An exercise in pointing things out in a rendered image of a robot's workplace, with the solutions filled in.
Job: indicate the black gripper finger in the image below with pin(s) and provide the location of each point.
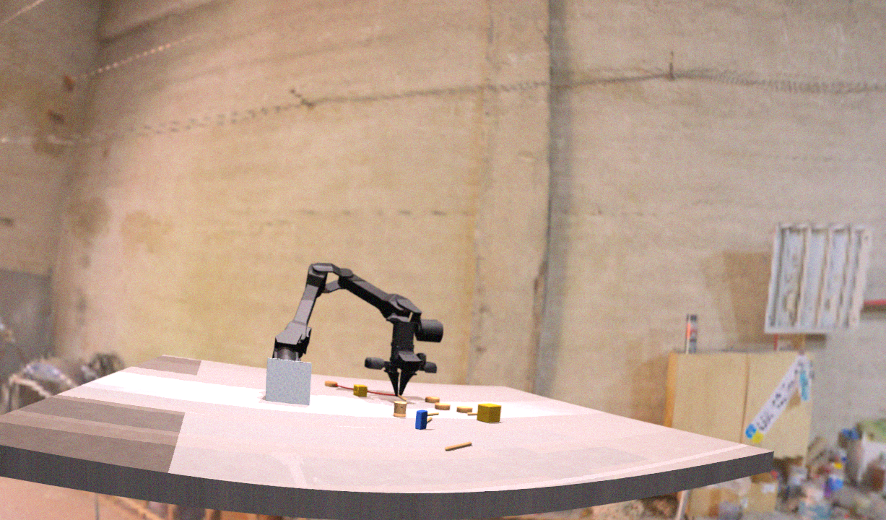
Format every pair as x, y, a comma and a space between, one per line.
404, 379
394, 376

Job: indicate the orange square block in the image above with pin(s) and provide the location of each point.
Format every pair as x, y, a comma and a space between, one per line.
489, 413

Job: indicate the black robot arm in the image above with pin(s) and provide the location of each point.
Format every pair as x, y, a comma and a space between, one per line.
293, 341

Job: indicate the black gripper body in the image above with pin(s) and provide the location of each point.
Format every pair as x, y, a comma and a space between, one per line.
378, 363

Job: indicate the blue rectangular block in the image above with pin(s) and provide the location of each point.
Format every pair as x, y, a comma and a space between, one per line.
421, 419

